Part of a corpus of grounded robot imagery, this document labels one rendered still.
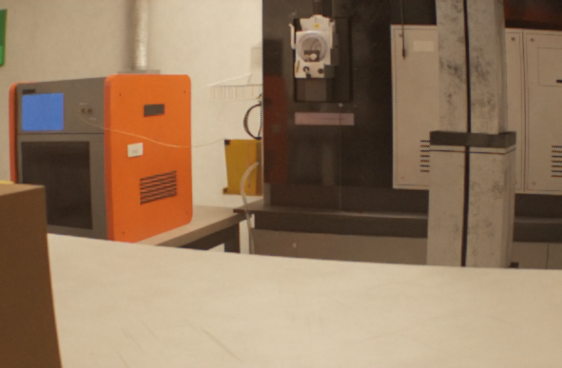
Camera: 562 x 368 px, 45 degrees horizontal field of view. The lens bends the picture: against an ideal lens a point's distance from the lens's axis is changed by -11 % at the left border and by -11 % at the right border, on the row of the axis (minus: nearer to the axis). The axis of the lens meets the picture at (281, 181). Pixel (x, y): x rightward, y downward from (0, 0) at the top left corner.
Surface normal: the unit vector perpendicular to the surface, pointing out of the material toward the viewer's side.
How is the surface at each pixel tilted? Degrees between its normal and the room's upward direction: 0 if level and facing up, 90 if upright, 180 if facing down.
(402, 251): 90
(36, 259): 90
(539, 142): 90
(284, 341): 0
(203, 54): 90
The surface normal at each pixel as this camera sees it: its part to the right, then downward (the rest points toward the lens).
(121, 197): 0.93, 0.04
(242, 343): 0.00, -0.99
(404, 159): -0.36, 0.11
